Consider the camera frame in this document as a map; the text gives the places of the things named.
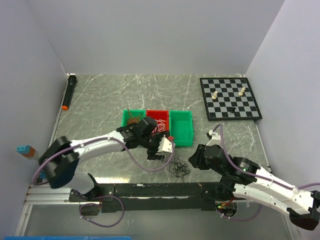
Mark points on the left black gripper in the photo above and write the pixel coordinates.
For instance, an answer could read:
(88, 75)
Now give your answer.
(151, 154)

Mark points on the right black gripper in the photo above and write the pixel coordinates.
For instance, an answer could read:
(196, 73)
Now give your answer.
(196, 159)

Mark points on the green plastic bin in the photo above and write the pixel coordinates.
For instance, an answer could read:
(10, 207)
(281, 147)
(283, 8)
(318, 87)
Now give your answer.
(131, 116)
(181, 127)

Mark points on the red plastic bin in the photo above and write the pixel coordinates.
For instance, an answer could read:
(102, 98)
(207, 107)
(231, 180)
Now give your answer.
(162, 119)

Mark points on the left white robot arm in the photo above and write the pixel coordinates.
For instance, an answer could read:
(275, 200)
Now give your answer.
(60, 161)

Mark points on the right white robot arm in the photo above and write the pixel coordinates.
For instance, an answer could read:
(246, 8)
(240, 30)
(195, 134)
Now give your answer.
(242, 178)

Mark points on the black grey chessboard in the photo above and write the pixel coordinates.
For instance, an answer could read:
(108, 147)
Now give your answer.
(227, 97)

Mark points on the white chess piece left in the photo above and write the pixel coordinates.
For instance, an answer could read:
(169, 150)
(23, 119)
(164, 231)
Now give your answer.
(215, 95)

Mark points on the white chess piece lower right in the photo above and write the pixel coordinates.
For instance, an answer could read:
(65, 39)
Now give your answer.
(241, 93)

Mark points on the black marker orange cap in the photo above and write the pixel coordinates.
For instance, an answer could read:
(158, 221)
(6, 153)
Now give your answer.
(71, 85)

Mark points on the blue white toy bricks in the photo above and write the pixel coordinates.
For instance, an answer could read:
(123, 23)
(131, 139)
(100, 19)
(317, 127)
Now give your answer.
(42, 180)

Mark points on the blue brown brick tower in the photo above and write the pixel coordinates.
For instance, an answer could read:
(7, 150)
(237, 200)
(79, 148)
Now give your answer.
(28, 152)

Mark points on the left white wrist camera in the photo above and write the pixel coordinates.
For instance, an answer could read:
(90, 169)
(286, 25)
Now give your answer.
(165, 146)

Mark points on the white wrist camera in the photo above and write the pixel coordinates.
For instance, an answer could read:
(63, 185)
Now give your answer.
(214, 138)
(165, 146)

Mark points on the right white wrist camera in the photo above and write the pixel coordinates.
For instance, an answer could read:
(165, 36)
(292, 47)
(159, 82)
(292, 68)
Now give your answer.
(214, 138)

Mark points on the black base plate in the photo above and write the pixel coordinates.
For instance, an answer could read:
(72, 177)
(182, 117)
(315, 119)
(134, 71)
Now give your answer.
(114, 197)

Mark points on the aluminium rail frame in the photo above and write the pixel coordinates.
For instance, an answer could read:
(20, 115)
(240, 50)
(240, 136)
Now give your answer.
(40, 195)

